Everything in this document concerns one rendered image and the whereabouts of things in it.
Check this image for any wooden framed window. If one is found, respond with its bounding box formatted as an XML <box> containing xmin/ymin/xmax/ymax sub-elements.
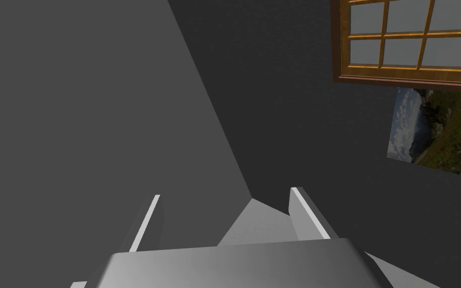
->
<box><xmin>329</xmin><ymin>0</ymin><xmax>461</xmax><ymax>95</ymax></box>

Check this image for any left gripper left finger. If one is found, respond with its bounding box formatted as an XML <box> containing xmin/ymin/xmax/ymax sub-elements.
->
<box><xmin>119</xmin><ymin>194</ymin><xmax>166</xmax><ymax>254</ymax></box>

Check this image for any landscape picture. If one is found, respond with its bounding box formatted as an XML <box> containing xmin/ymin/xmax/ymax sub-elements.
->
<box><xmin>386</xmin><ymin>86</ymin><xmax>461</xmax><ymax>175</ymax></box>

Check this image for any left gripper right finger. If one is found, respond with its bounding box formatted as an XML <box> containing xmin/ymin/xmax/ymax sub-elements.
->
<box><xmin>288</xmin><ymin>186</ymin><xmax>340</xmax><ymax>242</ymax></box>

